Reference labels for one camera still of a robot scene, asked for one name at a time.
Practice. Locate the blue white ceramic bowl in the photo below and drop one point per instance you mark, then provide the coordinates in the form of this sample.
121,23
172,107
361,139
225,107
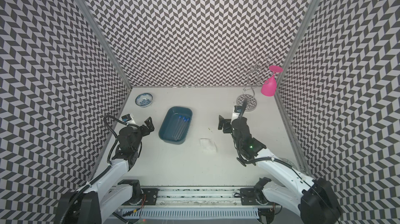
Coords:
144,100

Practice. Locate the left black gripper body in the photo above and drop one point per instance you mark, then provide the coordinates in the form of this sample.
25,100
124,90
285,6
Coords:
142,131

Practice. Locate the test tube blue cap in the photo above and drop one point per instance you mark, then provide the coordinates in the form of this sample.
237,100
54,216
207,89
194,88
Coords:
184,131
178,135
178,124

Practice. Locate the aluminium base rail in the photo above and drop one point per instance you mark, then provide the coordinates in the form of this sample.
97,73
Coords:
202,196

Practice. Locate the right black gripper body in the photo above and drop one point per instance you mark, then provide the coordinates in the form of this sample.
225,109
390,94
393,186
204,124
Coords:
228,127

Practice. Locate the teal plastic tray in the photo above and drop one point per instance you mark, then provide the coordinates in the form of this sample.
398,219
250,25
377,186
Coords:
175,125

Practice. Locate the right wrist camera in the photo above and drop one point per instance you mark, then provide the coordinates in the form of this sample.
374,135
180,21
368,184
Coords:
237,112

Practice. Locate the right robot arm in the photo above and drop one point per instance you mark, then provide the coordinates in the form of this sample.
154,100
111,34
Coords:
281,174

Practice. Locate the pink plastic wine glass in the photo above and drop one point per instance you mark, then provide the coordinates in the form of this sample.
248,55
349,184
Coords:
270,85

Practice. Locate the chrome wire glass rack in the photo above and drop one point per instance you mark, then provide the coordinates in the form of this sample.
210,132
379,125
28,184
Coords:
251,76

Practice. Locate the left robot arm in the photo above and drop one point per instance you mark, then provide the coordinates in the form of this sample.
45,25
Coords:
103,174

